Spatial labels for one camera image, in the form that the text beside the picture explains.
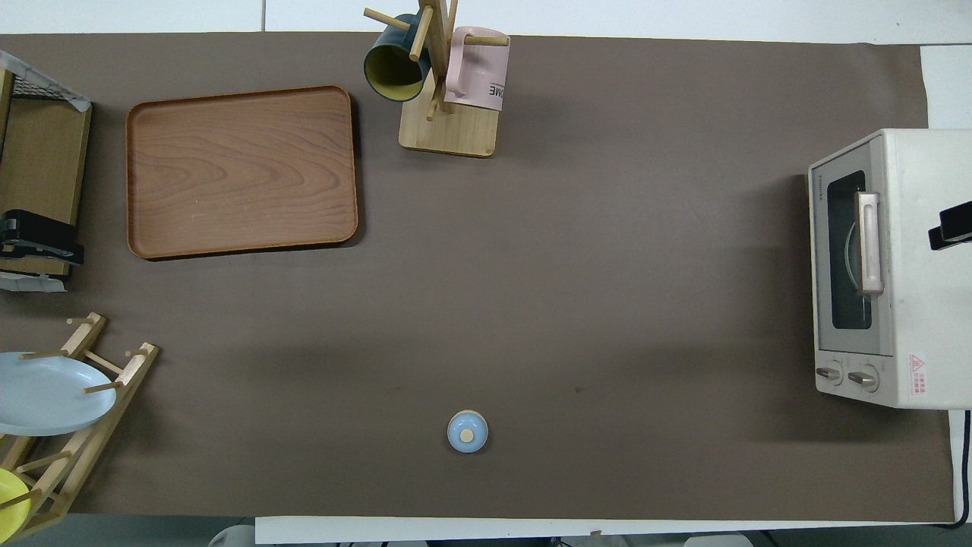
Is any wooden shelf unit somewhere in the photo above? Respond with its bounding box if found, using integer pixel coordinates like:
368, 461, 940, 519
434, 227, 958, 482
0, 68, 93, 277

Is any black oven power cable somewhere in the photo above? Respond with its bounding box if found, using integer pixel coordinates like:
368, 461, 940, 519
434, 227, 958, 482
930, 410, 972, 530

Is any small blue and cream bell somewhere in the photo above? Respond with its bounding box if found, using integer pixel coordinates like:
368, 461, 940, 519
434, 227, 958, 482
447, 409, 489, 454

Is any brown table mat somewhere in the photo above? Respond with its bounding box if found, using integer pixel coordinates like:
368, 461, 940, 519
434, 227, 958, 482
0, 32, 956, 523

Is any white foam padding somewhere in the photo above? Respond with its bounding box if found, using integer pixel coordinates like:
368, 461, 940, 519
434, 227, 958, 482
0, 271, 70, 294
0, 50, 93, 113

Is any black wire basket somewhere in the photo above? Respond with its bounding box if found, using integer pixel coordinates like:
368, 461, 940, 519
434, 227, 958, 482
0, 52, 84, 103

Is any light blue plate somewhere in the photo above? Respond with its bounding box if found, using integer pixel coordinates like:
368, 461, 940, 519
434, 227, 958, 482
0, 351, 118, 438

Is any wooden mug tree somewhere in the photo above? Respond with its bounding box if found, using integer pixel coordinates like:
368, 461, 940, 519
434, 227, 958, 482
363, 0, 510, 159

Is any dark blue mug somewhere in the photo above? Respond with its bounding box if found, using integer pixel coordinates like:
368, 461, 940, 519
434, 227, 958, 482
363, 14, 434, 103

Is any toaster oven glass door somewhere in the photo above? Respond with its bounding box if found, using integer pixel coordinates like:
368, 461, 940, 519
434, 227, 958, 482
808, 141, 895, 358

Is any wooden plate rack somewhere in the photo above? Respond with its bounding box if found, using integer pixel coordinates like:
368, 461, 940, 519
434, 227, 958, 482
0, 312, 160, 542

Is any yellow plate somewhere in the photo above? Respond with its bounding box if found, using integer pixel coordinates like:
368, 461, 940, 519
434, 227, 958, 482
0, 467, 33, 539

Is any pink mug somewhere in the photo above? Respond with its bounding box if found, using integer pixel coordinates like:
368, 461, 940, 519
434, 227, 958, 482
443, 26, 511, 112

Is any white toaster oven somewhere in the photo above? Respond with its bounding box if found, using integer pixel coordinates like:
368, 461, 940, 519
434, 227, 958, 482
807, 128, 972, 411

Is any wooden serving tray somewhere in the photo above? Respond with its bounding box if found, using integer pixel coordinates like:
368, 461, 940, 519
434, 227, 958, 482
125, 85, 360, 261

